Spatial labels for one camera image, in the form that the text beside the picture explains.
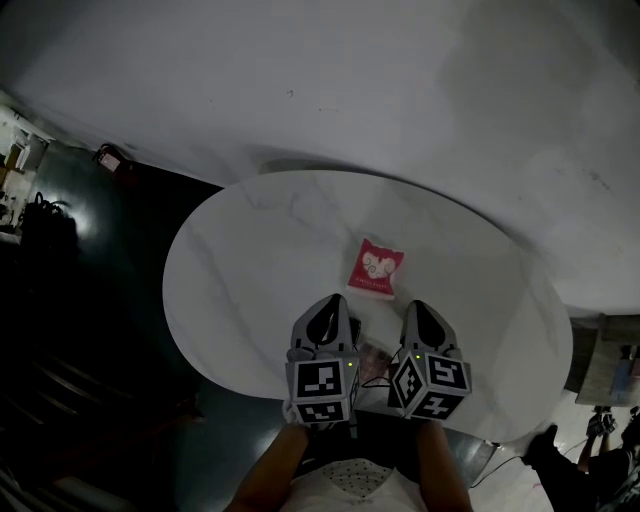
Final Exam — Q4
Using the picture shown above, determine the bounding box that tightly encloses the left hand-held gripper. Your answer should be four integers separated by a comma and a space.
284, 293, 361, 431

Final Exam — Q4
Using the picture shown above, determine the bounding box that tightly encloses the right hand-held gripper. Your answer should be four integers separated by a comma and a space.
387, 299, 473, 420

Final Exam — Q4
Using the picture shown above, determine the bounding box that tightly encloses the clear patterned small packet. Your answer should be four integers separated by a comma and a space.
357, 341, 395, 387

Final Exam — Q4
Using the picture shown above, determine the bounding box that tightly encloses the red snack packet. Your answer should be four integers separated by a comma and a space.
346, 237, 406, 301

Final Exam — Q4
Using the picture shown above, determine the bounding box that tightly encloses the person's left forearm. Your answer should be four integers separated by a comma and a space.
237, 422, 314, 512

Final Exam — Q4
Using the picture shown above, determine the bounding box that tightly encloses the person's right forearm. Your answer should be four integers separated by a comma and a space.
417, 419, 474, 512

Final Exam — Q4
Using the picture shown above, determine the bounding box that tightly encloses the white oval marble table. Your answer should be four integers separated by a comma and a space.
162, 169, 574, 444

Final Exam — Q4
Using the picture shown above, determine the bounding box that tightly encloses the person's black garment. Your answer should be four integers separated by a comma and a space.
299, 409, 426, 481

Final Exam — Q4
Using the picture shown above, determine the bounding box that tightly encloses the person's white dotted top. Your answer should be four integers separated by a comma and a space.
289, 457, 426, 512

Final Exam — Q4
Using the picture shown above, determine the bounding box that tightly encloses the grey side desk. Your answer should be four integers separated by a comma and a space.
569, 313, 640, 406

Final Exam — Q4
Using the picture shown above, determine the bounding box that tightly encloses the red fire extinguisher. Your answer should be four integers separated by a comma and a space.
94, 143, 134, 174

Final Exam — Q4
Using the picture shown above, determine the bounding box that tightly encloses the black bag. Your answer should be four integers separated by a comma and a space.
19, 192, 79, 251

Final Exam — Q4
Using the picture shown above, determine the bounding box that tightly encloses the white storage shelf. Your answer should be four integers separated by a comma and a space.
0, 119, 49, 176

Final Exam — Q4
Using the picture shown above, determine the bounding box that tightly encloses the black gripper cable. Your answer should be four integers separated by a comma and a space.
360, 348, 402, 392

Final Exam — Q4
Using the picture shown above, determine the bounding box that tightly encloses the thin floor cable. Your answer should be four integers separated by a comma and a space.
469, 439, 524, 489

